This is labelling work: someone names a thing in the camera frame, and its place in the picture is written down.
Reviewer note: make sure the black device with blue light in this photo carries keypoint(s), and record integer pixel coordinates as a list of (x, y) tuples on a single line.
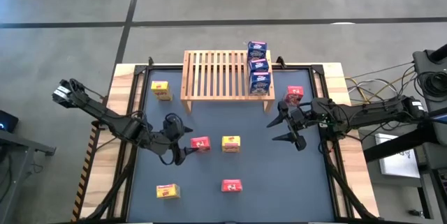
[(7, 121)]

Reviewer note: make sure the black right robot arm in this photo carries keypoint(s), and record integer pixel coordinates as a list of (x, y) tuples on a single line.
[(370, 114)]

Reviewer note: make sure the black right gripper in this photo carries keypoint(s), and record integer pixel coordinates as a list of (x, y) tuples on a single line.
[(304, 119)]

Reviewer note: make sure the yellow Corn Pops cereal box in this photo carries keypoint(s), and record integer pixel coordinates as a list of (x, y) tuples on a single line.
[(161, 90), (168, 191), (230, 143)]

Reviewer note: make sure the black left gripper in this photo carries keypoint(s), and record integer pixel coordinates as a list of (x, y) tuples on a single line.
[(174, 126)]

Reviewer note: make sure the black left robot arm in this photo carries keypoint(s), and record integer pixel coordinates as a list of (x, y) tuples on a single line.
[(104, 116)]

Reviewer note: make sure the grey equipment stand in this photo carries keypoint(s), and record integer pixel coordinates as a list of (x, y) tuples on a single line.
[(420, 61)]

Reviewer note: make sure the grey metal cart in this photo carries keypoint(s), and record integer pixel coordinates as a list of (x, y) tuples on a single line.
[(14, 147)]

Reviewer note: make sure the yellow black hazard tape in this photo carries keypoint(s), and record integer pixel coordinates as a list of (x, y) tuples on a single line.
[(85, 168)]

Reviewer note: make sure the white board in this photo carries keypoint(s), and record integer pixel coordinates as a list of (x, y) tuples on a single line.
[(398, 163)]

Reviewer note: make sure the red Froot Loops cereal box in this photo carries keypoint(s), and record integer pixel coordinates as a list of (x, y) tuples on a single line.
[(294, 95), (232, 185), (201, 144)]

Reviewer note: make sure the black metal beam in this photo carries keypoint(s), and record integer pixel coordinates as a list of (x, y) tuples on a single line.
[(394, 145)]

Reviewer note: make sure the blue Frosted Flakes cereal box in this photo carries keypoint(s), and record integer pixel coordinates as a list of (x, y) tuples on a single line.
[(260, 82), (257, 50), (258, 65)]

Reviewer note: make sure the blue screen monitor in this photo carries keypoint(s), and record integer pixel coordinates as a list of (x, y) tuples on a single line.
[(440, 118)]

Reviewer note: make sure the wooden slatted shelf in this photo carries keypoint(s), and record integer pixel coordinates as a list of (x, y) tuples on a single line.
[(209, 77)]

